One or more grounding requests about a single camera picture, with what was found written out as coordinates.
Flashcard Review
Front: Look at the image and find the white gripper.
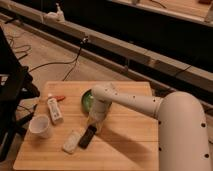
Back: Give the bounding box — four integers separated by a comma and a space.
87, 104, 108, 133

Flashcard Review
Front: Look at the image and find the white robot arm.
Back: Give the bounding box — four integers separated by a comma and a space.
89, 83, 212, 171

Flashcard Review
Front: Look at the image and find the green ceramic bowl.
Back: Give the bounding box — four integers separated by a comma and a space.
81, 88, 112, 116

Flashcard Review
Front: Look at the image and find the white eraser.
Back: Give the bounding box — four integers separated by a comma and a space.
62, 131, 81, 154

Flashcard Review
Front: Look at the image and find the white ceramic cup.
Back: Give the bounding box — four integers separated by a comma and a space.
29, 115, 52, 139

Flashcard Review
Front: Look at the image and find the black rectangular case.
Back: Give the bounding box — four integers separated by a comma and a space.
78, 125, 97, 149

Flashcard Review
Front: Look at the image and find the white glue bottle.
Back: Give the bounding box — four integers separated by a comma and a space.
47, 94, 63, 125

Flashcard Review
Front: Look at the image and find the orange marker pen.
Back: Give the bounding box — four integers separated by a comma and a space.
40, 96, 66, 102

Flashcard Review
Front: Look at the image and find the black chair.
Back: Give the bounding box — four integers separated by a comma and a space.
0, 27, 40, 162

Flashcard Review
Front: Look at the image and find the black floor cable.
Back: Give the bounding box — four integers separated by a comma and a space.
28, 36, 90, 82

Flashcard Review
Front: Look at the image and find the white object on rail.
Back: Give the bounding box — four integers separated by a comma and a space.
44, 4, 65, 22

